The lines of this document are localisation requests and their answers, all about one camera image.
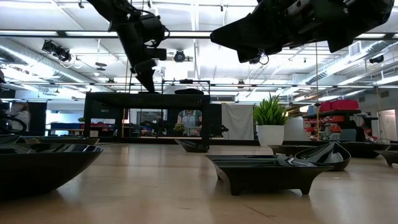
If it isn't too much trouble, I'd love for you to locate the black upright panel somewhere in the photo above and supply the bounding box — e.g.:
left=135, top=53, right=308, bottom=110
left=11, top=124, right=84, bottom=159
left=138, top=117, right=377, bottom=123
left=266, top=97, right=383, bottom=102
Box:
left=210, top=103, right=223, bottom=138

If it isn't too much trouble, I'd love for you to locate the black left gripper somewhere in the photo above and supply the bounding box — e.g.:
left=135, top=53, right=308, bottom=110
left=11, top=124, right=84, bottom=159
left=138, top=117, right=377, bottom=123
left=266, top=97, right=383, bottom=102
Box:
left=108, top=12, right=170, bottom=93

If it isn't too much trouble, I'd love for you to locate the person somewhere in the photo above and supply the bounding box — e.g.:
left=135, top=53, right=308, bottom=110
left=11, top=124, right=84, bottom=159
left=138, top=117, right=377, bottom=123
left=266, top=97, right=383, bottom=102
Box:
left=176, top=109, right=203, bottom=137
left=6, top=101, right=31, bottom=132

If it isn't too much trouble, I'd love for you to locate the white door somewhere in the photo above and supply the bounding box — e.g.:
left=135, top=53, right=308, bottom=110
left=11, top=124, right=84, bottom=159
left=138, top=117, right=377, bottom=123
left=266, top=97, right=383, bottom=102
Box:
left=377, top=108, right=398, bottom=142

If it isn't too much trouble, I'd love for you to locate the large red storage bin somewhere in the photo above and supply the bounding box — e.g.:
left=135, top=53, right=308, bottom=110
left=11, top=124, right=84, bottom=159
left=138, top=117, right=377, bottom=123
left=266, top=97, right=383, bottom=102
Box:
left=331, top=99, right=360, bottom=111

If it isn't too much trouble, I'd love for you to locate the small background potted plant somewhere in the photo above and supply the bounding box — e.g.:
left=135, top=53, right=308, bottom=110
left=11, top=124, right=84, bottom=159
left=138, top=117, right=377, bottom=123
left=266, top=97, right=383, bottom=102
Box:
left=174, top=123, right=187, bottom=137

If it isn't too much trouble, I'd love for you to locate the black storage shelf unit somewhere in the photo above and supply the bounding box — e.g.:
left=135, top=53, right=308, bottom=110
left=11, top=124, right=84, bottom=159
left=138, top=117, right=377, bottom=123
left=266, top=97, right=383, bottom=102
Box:
left=302, top=108, right=379, bottom=142

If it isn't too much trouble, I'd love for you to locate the black perforated metal rack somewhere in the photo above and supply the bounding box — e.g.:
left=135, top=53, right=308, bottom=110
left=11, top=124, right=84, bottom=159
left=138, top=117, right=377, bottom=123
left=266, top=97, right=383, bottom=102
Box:
left=83, top=91, right=211, bottom=149

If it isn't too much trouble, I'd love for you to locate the black metal frame stand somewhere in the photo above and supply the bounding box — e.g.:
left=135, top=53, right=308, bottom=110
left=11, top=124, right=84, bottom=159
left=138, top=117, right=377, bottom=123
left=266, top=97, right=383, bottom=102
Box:
left=160, top=78, right=211, bottom=94

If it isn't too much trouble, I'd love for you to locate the small black mounted camera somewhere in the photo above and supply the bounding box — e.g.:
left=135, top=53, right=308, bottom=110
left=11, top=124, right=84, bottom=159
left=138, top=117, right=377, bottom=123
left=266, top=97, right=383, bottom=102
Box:
left=368, top=54, right=385, bottom=65

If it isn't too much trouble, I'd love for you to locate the black mounted camera pair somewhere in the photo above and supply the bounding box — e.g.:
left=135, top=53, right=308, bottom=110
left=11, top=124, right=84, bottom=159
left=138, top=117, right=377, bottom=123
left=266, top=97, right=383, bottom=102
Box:
left=41, top=39, right=73, bottom=63

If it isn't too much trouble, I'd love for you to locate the green plant in white pot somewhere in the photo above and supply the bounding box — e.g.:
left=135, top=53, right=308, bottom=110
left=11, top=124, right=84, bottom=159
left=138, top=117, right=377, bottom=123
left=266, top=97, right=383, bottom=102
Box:
left=252, top=95, right=289, bottom=147

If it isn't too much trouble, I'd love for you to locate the black round overhead camera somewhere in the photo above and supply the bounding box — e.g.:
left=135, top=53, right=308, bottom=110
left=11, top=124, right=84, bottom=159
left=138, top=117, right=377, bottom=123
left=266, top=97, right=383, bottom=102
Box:
left=173, top=49, right=187, bottom=63

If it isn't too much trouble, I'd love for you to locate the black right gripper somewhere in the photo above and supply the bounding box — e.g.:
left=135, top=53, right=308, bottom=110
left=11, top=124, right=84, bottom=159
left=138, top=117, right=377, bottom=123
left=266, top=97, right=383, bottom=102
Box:
left=210, top=0, right=396, bottom=64

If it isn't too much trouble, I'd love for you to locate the white hanging sheet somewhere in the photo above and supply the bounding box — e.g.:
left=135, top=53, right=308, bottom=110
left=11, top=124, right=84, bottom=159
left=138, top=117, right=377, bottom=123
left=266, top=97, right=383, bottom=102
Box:
left=221, top=103, right=256, bottom=141

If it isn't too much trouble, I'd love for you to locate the black overhead light bar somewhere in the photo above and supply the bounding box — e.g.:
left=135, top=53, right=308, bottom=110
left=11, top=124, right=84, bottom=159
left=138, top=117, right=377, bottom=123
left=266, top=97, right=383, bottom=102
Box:
left=0, top=29, right=398, bottom=40

